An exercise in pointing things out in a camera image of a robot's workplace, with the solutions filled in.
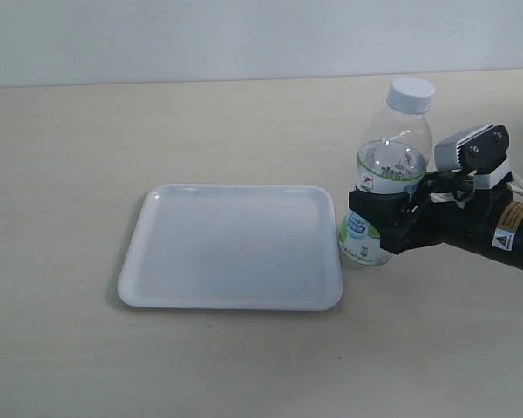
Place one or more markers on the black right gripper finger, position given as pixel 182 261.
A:
pixel 426 187
pixel 389 214

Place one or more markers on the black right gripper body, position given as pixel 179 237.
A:
pixel 458 215

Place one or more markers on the clear plastic water bottle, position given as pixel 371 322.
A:
pixel 393 158

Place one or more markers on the white bottle cap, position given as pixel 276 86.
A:
pixel 410 95

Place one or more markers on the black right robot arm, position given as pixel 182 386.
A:
pixel 511 221

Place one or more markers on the white rectangular plastic tray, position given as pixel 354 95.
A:
pixel 237 247

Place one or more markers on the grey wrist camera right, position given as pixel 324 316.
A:
pixel 481 150

